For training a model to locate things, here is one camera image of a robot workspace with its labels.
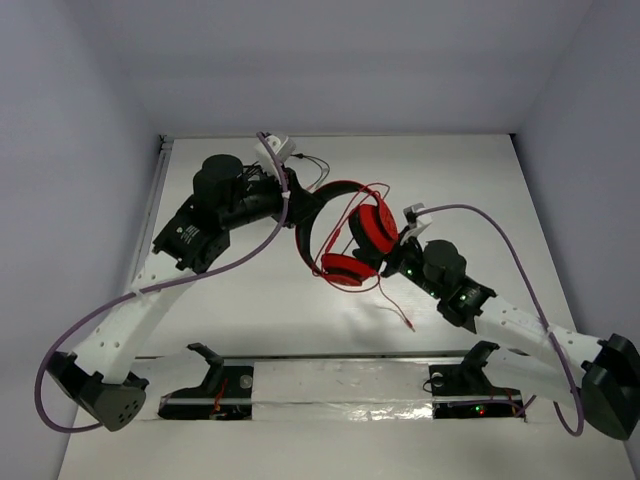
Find red headphone cable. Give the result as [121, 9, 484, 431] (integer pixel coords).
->
[311, 182, 417, 333]

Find red black headphones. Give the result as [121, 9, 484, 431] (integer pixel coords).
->
[295, 180, 399, 290]

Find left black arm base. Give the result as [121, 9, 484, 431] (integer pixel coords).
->
[158, 343, 254, 421]

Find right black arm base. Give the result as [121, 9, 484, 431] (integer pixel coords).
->
[422, 341, 528, 420]

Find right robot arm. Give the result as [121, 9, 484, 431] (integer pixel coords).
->
[384, 240, 639, 440]

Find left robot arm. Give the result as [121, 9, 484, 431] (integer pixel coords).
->
[34, 154, 322, 432]

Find black cable with coloured plugs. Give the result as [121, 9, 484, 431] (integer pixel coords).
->
[294, 152, 332, 192]

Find aluminium rail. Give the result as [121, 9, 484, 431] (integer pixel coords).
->
[219, 349, 529, 361]

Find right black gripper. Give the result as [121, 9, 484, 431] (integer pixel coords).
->
[353, 225, 445, 300]

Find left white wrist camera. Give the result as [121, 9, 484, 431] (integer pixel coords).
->
[254, 133, 296, 177]

